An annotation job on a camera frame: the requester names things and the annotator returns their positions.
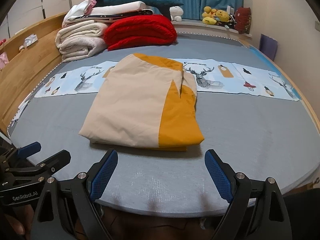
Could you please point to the beige and orange jacket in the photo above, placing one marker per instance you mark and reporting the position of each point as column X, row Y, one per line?
column 145, row 102

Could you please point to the pink item on headboard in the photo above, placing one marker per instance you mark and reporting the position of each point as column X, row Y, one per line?
column 3, row 60

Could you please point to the white plush toy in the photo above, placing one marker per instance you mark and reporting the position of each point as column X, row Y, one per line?
column 176, row 13

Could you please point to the cream folded blanket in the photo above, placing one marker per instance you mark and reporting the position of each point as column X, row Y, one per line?
column 81, row 40

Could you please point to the red folded blanket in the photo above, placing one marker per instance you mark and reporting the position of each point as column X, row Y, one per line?
column 137, row 31

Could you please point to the grey bed sheet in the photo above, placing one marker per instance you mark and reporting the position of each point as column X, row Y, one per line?
column 248, row 112

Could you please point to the dark red plush toy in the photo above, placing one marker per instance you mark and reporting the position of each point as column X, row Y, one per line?
column 242, row 20

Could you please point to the yellow plush toys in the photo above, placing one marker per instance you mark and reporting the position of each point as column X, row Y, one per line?
column 211, row 16

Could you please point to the wooden headboard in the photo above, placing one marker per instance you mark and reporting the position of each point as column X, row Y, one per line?
column 27, row 66

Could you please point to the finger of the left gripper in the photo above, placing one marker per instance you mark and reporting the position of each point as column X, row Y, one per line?
column 29, row 150
column 51, row 165

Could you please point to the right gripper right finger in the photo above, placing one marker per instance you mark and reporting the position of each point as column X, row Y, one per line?
column 226, row 180

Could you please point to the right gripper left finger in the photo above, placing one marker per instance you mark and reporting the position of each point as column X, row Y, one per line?
column 95, row 180

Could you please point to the person's left hand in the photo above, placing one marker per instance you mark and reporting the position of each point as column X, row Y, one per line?
column 20, row 218

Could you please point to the white paper on headboard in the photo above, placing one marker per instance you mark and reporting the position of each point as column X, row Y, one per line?
column 28, row 41

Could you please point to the white folded clothes stack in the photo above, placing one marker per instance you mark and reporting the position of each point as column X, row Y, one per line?
column 86, row 11

